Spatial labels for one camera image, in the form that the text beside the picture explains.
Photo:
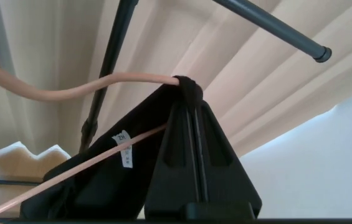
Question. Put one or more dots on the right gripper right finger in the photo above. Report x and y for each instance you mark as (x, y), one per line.
(228, 180)

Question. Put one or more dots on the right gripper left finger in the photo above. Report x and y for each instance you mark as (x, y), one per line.
(169, 180)

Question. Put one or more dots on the heap of clothes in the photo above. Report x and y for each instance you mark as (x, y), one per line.
(116, 186)

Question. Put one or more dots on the pink clothes hanger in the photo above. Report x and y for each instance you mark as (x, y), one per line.
(69, 93)

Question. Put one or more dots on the black clothes rack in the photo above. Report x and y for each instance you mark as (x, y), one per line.
(113, 46)

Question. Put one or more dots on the beige curtain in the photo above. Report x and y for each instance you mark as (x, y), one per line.
(256, 77)

